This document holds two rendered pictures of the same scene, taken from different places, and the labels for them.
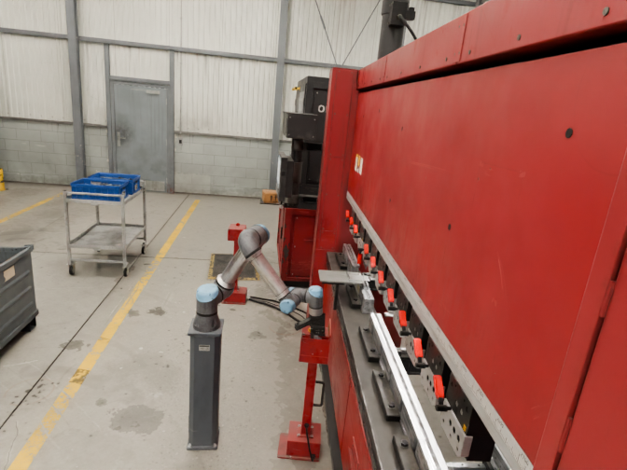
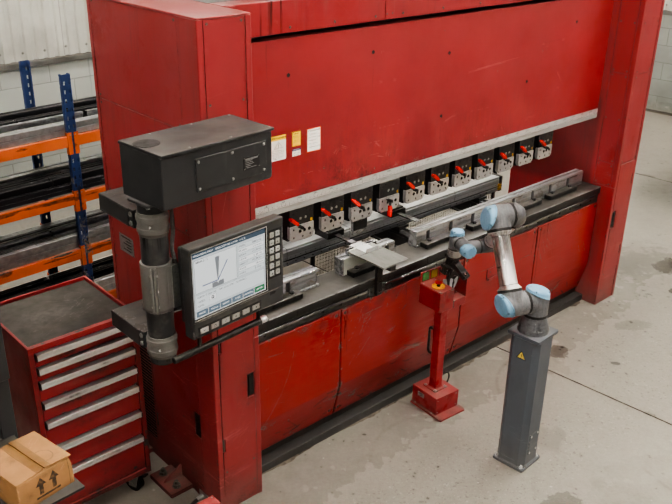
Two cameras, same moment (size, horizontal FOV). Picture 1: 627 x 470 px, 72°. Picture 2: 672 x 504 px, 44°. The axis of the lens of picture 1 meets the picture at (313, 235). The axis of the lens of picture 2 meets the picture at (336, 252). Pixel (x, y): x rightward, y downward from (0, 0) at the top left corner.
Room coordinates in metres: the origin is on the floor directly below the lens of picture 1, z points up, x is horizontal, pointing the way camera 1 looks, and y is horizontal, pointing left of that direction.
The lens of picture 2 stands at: (5.10, 2.72, 2.78)
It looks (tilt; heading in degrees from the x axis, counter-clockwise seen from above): 25 degrees down; 232
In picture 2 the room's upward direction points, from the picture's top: 1 degrees clockwise
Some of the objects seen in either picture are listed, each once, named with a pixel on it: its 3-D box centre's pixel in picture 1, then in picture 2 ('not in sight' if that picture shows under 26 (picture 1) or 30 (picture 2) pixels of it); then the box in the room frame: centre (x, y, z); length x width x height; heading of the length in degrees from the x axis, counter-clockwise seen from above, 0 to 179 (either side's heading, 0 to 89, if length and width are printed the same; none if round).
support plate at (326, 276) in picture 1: (340, 277); (378, 255); (2.53, -0.19, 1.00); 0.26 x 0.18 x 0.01; 94
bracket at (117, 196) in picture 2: (317, 148); (162, 197); (3.82, 0.03, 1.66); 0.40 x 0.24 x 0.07; 4
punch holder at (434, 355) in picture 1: (443, 370); (520, 150); (1.18, -0.44, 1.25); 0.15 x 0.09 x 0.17; 4
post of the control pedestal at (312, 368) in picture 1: (309, 393); (438, 345); (2.17, -0.07, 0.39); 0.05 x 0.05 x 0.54; 0
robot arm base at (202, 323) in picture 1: (206, 317); (534, 320); (2.16, 0.55, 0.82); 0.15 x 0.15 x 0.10
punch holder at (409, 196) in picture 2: (380, 260); (409, 185); (2.17, -0.37, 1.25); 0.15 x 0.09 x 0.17; 4
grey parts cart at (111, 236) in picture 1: (108, 224); not in sight; (4.80, 2.39, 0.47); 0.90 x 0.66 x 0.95; 8
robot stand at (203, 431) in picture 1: (204, 384); (524, 396); (2.16, 0.55, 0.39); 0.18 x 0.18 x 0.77; 8
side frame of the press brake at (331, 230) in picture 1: (367, 218); (180, 259); (3.53, -0.44, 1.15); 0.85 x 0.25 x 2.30; 94
